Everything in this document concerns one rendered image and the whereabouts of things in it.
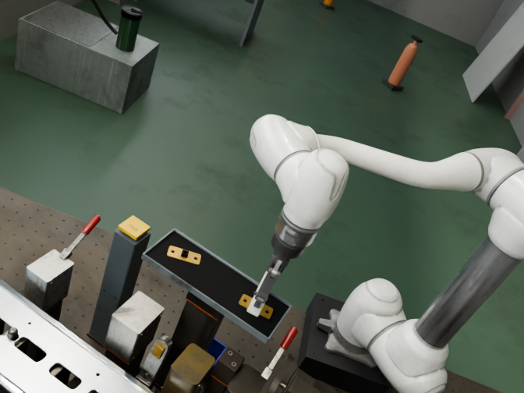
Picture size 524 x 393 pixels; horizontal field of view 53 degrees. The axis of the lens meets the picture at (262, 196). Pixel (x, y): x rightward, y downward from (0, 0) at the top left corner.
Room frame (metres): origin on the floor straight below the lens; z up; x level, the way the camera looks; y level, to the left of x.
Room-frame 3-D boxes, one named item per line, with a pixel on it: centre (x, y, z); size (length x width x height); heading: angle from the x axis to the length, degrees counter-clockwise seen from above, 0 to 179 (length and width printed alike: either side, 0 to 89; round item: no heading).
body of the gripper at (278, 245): (0.92, -0.09, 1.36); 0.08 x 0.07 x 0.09; 176
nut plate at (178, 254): (0.98, 0.12, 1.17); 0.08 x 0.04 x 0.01; 101
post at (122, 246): (1.01, 0.27, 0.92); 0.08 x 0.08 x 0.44; 77
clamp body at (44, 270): (0.88, 0.40, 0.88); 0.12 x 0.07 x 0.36; 167
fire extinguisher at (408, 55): (6.32, -0.89, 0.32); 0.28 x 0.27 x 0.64; 0
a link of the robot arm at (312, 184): (0.93, -0.09, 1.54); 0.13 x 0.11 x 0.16; 43
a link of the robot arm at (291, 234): (0.92, -0.10, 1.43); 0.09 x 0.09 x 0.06
